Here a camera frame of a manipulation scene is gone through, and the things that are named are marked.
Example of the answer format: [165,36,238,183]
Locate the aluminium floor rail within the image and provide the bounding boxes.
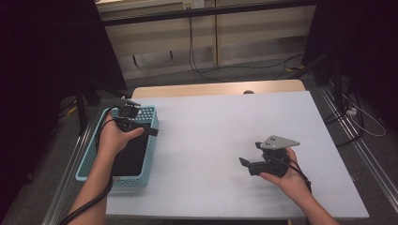
[40,123,95,225]
[318,85,398,204]

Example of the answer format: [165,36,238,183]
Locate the white wall socket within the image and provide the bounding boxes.
[182,0,206,9]

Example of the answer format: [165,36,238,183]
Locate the light blue plastic basket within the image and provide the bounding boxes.
[75,105,160,188]

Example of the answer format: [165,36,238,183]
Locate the person's left hand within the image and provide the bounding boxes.
[97,111,145,160]

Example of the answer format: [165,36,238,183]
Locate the light wooden table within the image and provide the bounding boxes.
[130,79,307,99]

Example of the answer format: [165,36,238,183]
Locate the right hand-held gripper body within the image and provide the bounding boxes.
[248,134,300,178]

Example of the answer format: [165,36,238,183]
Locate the thick black floor cable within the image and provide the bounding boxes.
[323,90,365,148]

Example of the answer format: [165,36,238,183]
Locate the black curtain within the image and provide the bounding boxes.
[301,0,398,132]
[0,0,128,219]

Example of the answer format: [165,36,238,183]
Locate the person's right hand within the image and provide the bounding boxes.
[259,147,310,204]

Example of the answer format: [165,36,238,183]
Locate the black crossbar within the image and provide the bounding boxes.
[101,0,318,27]

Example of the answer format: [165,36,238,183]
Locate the beige cabinet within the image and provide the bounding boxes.
[95,0,317,81]

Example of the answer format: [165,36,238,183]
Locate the white cable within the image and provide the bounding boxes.
[342,93,388,138]

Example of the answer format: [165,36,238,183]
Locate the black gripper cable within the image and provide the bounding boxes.
[278,156,314,193]
[58,107,123,225]

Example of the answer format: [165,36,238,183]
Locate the black shorts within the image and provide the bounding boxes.
[111,126,151,177]

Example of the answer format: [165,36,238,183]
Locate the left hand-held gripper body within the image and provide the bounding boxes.
[115,98,148,133]

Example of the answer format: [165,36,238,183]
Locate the black hanging cable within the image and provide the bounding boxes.
[187,7,229,83]

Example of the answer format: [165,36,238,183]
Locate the black metal stand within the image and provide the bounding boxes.
[289,51,345,107]
[76,78,132,135]

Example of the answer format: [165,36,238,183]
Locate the thin black floor cable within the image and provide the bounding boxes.
[200,52,305,81]

